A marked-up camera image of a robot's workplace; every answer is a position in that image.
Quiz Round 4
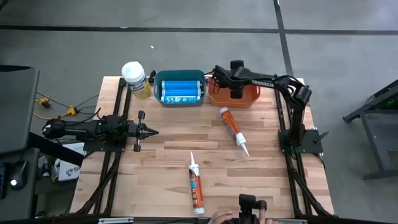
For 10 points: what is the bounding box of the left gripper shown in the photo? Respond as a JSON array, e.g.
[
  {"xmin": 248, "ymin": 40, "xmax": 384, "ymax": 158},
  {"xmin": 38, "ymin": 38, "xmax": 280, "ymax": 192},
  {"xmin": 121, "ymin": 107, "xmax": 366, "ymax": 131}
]
[{"xmin": 134, "ymin": 111, "xmax": 160, "ymax": 152}]

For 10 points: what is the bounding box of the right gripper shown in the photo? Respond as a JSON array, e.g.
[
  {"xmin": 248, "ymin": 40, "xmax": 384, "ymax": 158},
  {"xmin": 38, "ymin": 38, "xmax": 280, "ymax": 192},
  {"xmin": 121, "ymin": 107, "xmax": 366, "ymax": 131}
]
[{"xmin": 215, "ymin": 60, "xmax": 245, "ymax": 100}]

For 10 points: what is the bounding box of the Lysol wipes canister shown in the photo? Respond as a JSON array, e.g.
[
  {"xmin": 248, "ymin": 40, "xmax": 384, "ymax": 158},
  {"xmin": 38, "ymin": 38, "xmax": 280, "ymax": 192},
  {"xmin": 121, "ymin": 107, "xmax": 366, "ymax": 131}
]
[{"xmin": 121, "ymin": 61, "xmax": 152, "ymax": 100}]

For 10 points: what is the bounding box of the orange plastic bin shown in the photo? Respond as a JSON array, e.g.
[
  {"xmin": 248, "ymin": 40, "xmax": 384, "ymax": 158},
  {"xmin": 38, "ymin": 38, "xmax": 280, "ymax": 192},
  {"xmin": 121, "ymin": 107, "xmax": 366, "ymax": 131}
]
[{"xmin": 206, "ymin": 74, "xmax": 261, "ymax": 109}]

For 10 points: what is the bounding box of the teal plastic bin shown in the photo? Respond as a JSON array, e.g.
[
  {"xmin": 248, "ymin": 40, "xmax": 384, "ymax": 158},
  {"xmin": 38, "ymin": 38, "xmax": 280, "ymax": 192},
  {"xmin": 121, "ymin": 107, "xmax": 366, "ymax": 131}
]
[{"xmin": 153, "ymin": 69, "xmax": 207, "ymax": 108}]

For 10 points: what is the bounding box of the white cardboard box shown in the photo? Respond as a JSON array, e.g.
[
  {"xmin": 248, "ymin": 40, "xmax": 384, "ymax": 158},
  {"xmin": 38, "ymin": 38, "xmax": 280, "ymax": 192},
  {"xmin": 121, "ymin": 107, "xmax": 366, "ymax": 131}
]
[{"xmin": 57, "ymin": 141, "xmax": 85, "ymax": 182}]

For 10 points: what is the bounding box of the black diagonal bar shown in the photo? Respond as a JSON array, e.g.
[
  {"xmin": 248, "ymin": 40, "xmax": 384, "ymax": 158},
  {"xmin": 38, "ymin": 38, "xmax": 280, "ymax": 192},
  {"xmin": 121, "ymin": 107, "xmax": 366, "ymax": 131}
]
[{"xmin": 27, "ymin": 132, "xmax": 85, "ymax": 167}]

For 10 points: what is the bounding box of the person's hand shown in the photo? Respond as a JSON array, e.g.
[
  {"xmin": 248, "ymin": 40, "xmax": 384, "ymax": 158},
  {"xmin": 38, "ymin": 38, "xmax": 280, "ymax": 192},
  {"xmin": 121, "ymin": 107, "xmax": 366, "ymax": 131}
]
[
  {"xmin": 207, "ymin": 210, "xmax": 234, "ymax": 224},
  {"xmin": 257, "ymin": 207, "xmax": 280, "ymax": 224}
]

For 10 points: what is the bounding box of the black handheld device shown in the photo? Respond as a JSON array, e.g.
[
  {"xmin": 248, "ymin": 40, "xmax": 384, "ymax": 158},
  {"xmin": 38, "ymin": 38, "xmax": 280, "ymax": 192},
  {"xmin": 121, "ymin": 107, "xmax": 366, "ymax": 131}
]
[{"xmin": 238, "ymin": 194, "xmax": 268, "ymax": 224}]

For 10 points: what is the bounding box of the dark grey desk panel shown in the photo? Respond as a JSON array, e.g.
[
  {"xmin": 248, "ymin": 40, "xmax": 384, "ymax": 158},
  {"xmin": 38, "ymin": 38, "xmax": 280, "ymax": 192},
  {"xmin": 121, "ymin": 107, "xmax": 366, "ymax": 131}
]
[{"xmin": 0, "ymin": 64, "xmax": 41, "ymax": 156}]

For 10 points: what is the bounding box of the black computer mouse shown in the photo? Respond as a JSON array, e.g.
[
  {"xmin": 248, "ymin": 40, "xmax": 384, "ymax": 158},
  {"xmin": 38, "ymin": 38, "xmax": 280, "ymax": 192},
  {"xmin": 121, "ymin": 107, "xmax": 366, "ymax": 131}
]
[{"xmin": 7, "ymin": 160, "xmax": 28, "ymax": 191}]

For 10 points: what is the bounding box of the grey desk top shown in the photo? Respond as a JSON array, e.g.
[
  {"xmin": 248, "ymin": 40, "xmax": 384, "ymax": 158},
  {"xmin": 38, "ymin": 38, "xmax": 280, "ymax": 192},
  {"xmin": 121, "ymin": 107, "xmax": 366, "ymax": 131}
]
[{"xmin": 0, "ymin": 147, "xmax": 40, "ymax": 220}]

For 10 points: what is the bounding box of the dark grey metal cart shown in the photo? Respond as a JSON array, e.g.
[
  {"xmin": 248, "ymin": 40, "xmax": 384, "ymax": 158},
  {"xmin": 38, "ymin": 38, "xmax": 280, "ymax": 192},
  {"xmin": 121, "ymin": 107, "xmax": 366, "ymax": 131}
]
[{"xmin": 341, "ymin": 79, "xmax": 398, "ymax": 181}]

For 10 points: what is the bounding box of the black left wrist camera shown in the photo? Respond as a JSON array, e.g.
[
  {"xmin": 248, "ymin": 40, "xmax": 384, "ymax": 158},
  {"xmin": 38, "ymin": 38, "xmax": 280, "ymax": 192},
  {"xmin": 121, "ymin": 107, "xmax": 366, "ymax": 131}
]
[{"xmin": 124, "ymin": 122, "xmax": 136, "ymax": 138}]

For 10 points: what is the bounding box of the black aluminium table frame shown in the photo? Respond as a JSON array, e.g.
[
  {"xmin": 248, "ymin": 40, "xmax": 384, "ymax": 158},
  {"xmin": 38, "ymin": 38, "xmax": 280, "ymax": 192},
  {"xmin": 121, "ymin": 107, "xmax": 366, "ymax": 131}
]
[{"xmin": 71, "ymin": 77, "xmax": 335, "ymax": 218}]

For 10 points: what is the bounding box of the yellow floor cable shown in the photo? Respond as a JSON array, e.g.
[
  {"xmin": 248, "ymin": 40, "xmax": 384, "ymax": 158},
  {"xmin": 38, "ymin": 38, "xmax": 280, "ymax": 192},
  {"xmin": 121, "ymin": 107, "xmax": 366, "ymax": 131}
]
[{"xmin": 32, "ymin": 96, "xmax": 78, "ymax": 121}]

